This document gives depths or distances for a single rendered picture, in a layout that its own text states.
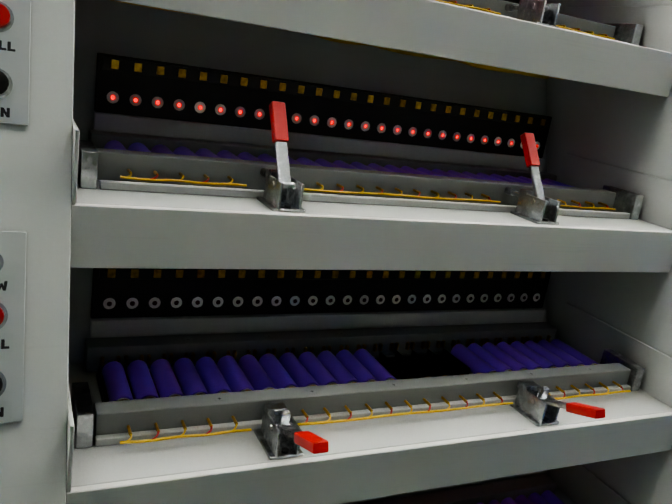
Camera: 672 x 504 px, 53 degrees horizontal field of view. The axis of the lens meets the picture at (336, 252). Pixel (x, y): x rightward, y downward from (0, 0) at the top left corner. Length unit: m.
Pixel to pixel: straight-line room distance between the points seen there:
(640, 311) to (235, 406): 0.48
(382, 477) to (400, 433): 0.04
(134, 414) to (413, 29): 0.39
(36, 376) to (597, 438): 0.52
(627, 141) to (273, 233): 0.48
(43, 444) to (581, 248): 0.50
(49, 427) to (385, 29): 0.40
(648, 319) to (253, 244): 0.48
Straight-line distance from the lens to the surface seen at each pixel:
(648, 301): 0.83
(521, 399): 0.70
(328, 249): 0.54
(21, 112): 0.49
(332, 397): 0.59
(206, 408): 0.56
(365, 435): 0.59
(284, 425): 0.54
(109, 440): 0.54
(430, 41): 0.62
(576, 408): 0.65
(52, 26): 0.51
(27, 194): 0.48
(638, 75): 0.79
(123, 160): 0.56
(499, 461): 0.66
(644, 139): 0.84
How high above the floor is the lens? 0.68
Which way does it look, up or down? 2 degrees up
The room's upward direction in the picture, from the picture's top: straight up
